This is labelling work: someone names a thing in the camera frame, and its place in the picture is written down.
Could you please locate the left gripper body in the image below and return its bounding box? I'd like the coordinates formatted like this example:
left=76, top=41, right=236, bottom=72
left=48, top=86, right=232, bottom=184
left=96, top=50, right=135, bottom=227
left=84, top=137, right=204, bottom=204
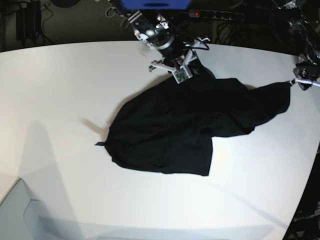
left=293, top=54, right=320, bottom=91

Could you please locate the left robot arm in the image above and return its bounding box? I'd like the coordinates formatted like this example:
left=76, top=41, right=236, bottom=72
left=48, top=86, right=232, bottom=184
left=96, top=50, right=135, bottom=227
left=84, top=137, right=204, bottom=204
left=273, top=0, right=320, bottom=91

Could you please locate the black box on floor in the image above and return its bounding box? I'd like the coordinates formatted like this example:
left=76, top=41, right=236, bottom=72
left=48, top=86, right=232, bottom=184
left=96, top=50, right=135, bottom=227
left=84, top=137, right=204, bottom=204
left=15, top=0, right=42, bottom=43

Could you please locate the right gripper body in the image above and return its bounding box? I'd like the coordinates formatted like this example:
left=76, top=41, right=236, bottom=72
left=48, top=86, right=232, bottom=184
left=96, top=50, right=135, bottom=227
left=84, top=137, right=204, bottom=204
left=148, top=37, right=210, bottom=76

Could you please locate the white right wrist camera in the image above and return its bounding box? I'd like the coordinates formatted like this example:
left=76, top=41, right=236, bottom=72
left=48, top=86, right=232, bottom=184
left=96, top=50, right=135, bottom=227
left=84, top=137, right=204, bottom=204
left=172, top=66, right=193, bottom=84

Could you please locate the black t-shirt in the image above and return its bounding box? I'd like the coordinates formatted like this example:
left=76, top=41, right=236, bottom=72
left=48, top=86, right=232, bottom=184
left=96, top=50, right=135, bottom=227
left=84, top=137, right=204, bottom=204
left=101, top=66, right=291, bottom=177

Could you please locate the black power strip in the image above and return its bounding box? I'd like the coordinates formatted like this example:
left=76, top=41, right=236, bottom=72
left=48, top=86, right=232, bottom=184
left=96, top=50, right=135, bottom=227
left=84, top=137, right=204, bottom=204
left=187, top=9, right=245, bottom=22

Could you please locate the blue box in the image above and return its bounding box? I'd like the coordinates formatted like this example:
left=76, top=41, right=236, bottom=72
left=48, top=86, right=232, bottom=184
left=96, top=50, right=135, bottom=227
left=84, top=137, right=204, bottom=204
left=120, top=0, right=191, bottom=10

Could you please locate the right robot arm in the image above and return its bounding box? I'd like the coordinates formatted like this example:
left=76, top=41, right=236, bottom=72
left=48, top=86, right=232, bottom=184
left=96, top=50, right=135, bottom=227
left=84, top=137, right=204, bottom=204
left=109, top=0, right=210, bottom=84

